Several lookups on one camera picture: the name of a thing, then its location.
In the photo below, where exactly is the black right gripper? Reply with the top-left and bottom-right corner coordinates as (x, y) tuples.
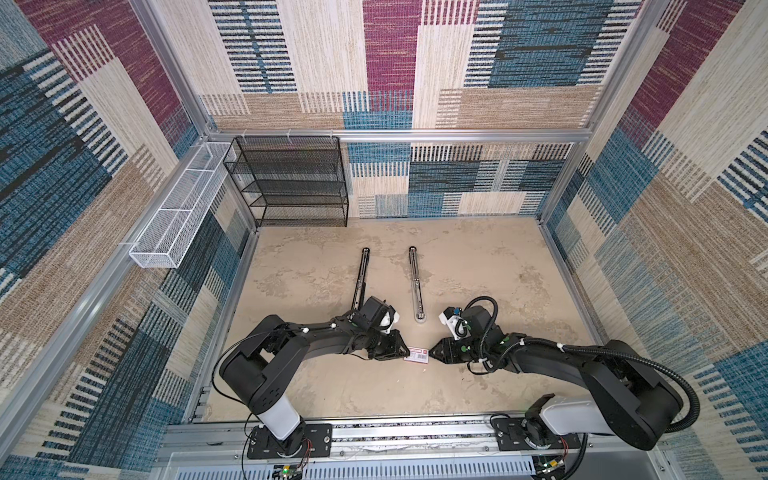
(428, 336), (487, 365)

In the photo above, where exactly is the red staples box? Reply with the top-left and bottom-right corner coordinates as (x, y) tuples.
(404, 348), (429, 364)

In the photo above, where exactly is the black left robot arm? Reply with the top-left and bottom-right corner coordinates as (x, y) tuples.
(218, 296), (410, 442)

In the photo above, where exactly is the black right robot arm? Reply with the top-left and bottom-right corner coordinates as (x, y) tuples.
(429, 304), (701, 451)

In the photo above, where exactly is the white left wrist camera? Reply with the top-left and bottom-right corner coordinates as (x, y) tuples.
(379, 308), (400, 335)

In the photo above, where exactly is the aluminium mounting rail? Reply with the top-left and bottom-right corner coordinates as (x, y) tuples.
(150, 413), (684, 479)

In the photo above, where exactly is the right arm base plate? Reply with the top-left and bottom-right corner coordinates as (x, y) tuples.
(489, 414), (582, 452)

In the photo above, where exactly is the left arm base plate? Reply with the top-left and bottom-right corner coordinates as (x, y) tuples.
(245, 422), (333, 460)

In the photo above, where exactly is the black wire mesh shelf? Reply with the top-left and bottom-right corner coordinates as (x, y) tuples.
(223, 136), (349, 227)

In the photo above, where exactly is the white wire mesh basket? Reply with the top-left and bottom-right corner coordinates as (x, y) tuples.
(129, 142), (230, 269)

